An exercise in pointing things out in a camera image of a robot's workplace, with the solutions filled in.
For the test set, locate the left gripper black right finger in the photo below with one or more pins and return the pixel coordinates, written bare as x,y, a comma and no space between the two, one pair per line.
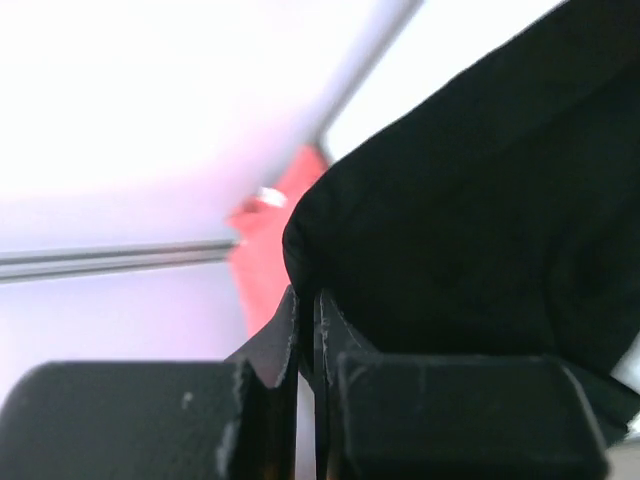
392,416

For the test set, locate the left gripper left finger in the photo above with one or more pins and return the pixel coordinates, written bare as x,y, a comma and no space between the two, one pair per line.
230,419

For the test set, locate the black t shirt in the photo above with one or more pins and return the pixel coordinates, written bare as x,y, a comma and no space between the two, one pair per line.
500,216

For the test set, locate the folded pink t shirt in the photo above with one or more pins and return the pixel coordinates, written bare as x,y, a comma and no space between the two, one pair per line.
256,260

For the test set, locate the left aluminium frame post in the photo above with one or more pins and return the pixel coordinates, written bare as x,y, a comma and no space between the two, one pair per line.
72,262

